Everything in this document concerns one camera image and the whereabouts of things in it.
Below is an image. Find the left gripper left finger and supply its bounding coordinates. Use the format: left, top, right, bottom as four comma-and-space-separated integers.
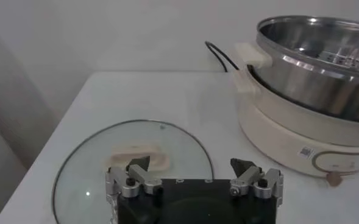
105, 155, 163, 214

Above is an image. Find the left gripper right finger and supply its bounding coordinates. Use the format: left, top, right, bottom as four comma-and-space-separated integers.
229, 158, 284, 208

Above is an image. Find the glass lid with cream handle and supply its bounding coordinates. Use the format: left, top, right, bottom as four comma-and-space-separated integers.
51, 119, 215, 224

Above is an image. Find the stainless steel steamer basket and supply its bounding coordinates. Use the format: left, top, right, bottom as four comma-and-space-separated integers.
233, 15, 359, 124

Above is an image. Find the cream electric cooker base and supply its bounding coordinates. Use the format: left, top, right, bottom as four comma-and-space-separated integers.
232, 65, 359, 187

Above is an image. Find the black cooker power cable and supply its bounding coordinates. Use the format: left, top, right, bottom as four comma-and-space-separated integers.
204, 41, 240, 73

